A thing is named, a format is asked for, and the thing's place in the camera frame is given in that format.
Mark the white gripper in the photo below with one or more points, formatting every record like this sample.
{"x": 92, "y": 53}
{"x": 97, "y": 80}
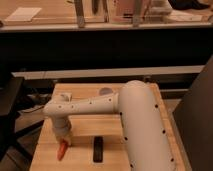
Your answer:
{"x": 62, "y": 131}

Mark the metal table leg right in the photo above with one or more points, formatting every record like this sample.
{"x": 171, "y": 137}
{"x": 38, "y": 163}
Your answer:
{"x": 136, "y": 13}

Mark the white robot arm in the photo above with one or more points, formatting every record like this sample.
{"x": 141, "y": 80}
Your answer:
{"x": 144, "y": 133}

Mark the white paper on floor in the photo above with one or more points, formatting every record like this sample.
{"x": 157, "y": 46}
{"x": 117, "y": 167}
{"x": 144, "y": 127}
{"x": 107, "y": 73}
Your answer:
{"x": 23, "y": 14}

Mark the black rectangular remote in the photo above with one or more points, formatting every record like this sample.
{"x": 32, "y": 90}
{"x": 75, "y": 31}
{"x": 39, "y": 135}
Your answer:
{"x": 98, "y": 149}

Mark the metal table leg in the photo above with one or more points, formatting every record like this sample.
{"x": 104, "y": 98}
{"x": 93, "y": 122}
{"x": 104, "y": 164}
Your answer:
{"x": 79, "y": 13}
{"x": 136, "y": 13}

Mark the white ceramic cup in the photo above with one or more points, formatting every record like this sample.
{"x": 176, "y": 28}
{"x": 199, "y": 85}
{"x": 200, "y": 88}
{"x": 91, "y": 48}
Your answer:
{"x": 105, "y": 91}

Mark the metal table leg left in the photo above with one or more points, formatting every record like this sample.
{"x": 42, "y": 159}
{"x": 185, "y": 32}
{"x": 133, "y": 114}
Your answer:
{"x": 79, "y": 13}

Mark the white rectangular sponge block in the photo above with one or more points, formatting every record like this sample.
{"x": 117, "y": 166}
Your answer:
{"x": 67, "y": 96}

